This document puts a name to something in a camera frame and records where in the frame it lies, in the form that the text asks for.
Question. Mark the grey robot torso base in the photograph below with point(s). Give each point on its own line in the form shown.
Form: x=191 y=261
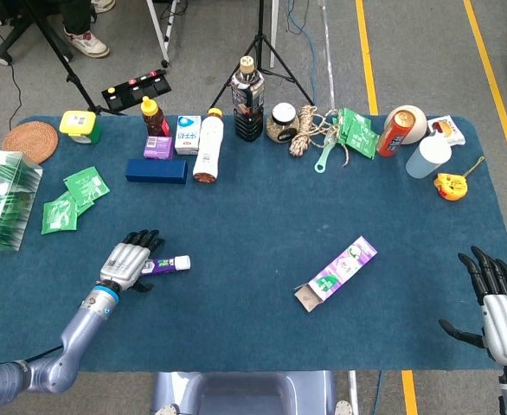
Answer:
x=245 y=393

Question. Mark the beige round bowl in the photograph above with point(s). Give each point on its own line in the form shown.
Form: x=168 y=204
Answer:
x=420 y=125

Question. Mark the pale blue plastic cup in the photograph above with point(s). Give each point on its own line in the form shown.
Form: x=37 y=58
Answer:
x=426 y=157

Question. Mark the white red snack packet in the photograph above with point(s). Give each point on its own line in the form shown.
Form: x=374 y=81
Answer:
x=450 y=129

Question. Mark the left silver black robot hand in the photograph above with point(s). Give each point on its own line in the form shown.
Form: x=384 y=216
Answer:
x=123 y=263

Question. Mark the clear green printed box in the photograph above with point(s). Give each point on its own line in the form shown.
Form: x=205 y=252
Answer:
x=2 y=203

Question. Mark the orange drink can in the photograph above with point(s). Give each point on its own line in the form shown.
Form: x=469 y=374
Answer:
x=394 y=136

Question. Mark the purple toothpaste carton box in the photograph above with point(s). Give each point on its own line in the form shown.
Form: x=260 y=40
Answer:
x=340 y=272

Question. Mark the round woven rattan coaster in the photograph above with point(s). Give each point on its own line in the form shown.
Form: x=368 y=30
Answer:
x=30 y=140

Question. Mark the honey bottle yellow cap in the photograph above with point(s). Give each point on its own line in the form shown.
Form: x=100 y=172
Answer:
x=155 y=121

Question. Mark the grain jar black lid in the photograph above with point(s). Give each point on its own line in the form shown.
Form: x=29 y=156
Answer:
x=281 y=125

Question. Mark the green tea sachet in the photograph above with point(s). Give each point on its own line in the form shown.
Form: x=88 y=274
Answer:
x=59 y=216
x=85 y=208
x=85 y=186

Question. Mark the white packet with blue print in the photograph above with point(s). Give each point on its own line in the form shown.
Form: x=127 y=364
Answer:
x=187 y=134

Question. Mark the dark drink bottle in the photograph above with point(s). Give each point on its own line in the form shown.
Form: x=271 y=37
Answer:
x=248 y=108

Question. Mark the yellow tape measure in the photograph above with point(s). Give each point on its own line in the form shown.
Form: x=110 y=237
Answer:
x=450 y=186

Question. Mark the black camera tripod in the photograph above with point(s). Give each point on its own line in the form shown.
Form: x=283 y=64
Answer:
x=261 y=26

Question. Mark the green container yellow lid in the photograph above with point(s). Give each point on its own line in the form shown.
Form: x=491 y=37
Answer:
x=78 y=125

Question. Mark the white metal stand leg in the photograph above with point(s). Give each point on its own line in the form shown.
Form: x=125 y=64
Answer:
x=160 y=34

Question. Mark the white upright pole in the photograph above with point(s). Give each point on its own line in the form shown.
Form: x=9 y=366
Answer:
x=274 y=34

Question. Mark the blue table cloth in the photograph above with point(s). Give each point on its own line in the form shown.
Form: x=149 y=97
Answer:
x=245 y=216

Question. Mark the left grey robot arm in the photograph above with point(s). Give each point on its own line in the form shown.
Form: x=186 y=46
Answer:
x=80 y=328

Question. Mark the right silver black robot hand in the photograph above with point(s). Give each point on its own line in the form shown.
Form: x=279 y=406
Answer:
x=504 y=328

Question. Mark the black tripod leg stand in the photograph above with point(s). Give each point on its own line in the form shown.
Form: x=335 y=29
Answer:
x=63 y=65

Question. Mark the white bottle brown base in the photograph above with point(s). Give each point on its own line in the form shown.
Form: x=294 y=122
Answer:
x=208 y=147

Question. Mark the black foot pedal board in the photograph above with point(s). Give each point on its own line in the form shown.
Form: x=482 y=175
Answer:
x=136 y=88

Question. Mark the black office chair base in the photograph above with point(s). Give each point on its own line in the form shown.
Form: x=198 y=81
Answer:
x=13 y=39

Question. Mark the small purple box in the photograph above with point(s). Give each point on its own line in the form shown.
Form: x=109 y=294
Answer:
x=158 y=148

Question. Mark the purple white toothpaste tube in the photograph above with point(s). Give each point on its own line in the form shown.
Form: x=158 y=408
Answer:
x=167 y=264

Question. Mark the light green bottle opener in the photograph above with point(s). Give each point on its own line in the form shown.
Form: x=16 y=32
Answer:
x=325 y=157

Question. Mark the navy blue long box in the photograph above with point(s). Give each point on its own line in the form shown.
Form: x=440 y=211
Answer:
x=156 y=171

